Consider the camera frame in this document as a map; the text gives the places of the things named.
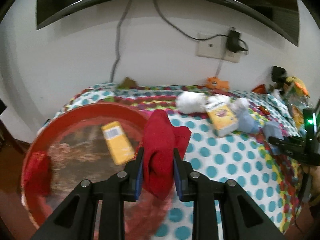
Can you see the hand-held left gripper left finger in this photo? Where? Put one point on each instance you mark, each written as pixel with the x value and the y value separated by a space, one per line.
pixel 139 180

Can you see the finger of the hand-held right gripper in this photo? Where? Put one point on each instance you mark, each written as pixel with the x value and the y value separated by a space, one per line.
pixel 285 143

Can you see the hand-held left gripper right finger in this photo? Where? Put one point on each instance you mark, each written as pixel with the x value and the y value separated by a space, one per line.
pixel 178 180

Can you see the light blue sock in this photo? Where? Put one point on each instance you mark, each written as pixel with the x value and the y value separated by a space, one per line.
pixel 272 130
pixel 247 122

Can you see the red sock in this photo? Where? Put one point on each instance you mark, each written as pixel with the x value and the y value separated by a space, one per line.
pixel 160 142
pixel 37 175

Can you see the yellow medicine box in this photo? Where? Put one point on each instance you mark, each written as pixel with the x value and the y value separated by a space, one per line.
pixel 222 120
pixel 117 142

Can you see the round red tray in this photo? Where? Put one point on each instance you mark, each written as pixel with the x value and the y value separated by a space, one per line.
pixel 75 120

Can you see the small red wrapper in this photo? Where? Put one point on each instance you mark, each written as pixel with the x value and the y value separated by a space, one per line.
pixel 263 110

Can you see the polka-dot blanket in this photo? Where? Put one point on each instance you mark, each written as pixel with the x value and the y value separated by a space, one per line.
pixel 225 160

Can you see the yellow orange toy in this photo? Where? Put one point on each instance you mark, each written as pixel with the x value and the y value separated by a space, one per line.
pixel 297 85

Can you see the red packet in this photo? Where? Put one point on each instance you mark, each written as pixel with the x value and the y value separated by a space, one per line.
pixel 260 89

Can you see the orange plush toy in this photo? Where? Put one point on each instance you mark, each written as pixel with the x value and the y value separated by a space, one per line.
pixel 217 83

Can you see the brown cardboard piece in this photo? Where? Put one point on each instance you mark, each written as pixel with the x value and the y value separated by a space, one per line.
pixel 128 82

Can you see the black power adapter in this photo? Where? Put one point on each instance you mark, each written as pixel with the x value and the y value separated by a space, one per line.
pixel 232 40

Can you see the white wall outlet plate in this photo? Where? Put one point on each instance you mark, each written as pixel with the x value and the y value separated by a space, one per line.
pixel 207 46

